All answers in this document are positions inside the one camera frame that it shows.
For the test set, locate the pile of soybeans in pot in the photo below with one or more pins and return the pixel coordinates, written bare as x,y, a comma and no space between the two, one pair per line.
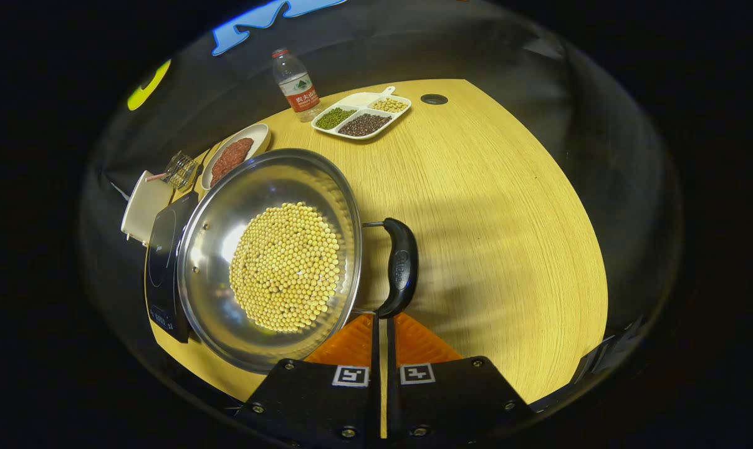
286,268

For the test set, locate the pink stick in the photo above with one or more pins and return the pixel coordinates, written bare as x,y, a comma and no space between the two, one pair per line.
155,177

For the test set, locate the white round plate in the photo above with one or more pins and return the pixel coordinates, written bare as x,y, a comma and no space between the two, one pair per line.
258,134

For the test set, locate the small pile of yellow beans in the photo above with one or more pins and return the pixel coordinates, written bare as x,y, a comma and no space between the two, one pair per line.
389,105

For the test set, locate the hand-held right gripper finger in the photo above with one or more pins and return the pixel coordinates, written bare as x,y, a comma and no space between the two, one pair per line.
375,349
391,349

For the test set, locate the pile of dark red beans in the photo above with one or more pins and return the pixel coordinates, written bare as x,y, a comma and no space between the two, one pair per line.
364,125

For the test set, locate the black induction cooktop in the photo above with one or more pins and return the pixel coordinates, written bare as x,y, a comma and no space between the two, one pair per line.
164,262

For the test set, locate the clear water bottle red label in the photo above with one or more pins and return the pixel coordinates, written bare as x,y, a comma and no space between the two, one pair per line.
297,87

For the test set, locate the red meat slice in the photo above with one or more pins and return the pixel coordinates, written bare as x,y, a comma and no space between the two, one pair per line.
242,148
220,169

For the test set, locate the white divided tray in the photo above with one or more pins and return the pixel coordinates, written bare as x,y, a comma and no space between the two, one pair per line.
364,98

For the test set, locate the white toaster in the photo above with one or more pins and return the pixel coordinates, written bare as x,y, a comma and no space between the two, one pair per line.
146,206

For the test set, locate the pile of green beans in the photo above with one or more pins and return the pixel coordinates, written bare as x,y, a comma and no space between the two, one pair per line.
335,118

